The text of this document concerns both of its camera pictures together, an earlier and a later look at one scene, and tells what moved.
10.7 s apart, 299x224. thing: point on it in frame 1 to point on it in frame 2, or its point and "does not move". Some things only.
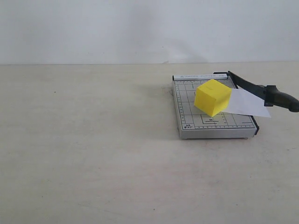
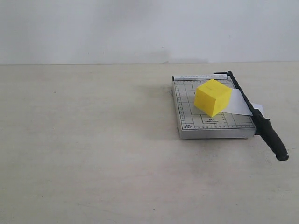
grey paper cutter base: [194, 124] does not move
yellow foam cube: [212, 97] does not move
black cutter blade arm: [271, 94] to [263, 126]
